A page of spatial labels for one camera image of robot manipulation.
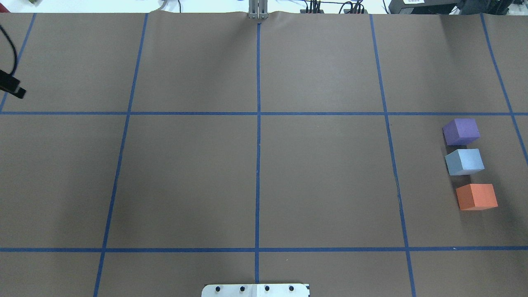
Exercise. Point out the black equipment box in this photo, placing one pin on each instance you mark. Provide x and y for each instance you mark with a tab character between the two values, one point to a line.
461	7

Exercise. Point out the orange foam block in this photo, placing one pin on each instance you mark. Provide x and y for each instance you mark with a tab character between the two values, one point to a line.
472	197

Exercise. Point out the purple foam block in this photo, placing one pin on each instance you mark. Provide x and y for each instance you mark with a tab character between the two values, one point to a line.
461	131

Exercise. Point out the grey metal camera post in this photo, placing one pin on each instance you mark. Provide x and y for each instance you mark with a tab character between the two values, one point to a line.
258	9

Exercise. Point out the light blue foam block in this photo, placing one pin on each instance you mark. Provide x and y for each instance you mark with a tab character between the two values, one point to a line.
464	162

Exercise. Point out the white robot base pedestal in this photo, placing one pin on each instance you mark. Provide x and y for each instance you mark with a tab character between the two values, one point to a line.
257	290

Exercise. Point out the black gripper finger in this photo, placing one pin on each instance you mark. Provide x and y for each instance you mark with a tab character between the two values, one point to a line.
11	85

